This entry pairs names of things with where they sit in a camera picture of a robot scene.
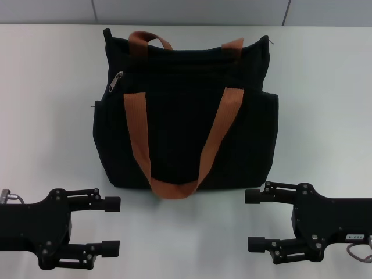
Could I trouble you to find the right gripper cable with connector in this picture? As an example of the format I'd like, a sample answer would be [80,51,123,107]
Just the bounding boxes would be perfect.
[346,235,372,262]

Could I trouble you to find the silver zipper pull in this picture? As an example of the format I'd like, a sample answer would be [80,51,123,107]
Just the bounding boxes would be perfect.
[108,70,124,94]

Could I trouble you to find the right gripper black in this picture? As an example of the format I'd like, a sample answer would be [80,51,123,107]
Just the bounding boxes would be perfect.
[244,180,372,266]

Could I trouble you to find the black bag with brown handles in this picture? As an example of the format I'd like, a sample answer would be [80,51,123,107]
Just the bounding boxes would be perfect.
[88,27,280,201]

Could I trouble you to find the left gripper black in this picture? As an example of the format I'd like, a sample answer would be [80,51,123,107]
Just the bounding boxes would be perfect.
[0,188,121,270]

